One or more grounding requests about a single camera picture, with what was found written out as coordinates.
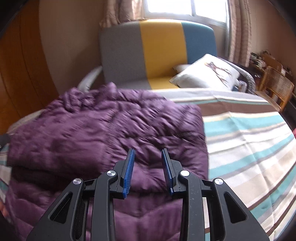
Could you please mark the wicker wooden chair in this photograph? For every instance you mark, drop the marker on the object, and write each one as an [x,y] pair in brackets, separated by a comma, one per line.
[275,88]

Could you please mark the beige curtain left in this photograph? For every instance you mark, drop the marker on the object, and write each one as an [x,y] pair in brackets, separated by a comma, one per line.
[117,12]

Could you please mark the wooden wardrobe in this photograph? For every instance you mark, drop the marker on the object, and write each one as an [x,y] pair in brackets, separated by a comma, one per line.
[26,83]

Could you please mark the purple down jacket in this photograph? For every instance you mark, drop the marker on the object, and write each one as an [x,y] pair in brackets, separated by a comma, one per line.
[82,135]

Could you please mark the cluttered wooden desk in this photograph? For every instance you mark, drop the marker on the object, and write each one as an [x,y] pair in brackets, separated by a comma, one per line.
[264,59]

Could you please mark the bright window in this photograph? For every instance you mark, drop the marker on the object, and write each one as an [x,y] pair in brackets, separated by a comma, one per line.
[212,10]

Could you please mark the striped bed cover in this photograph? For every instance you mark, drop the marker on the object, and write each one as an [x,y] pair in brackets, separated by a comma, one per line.
[249,146]

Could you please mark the beige curtain right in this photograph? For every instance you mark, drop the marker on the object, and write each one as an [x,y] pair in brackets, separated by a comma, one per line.
[240,32]

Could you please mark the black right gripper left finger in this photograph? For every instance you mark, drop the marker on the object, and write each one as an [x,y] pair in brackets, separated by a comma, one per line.
[66,218]

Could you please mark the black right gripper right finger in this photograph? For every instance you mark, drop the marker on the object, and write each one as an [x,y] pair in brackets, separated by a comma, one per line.
[229,218]

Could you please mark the white printed pillow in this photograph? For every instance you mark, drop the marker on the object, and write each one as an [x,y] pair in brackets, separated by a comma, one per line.
[207,72]

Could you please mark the beige curtain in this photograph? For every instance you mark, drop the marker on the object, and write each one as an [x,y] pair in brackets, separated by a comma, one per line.
[117,12]
[240,32]

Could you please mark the grey yellow blue sofa chair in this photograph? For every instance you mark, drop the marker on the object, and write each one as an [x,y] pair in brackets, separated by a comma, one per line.
[142,54]

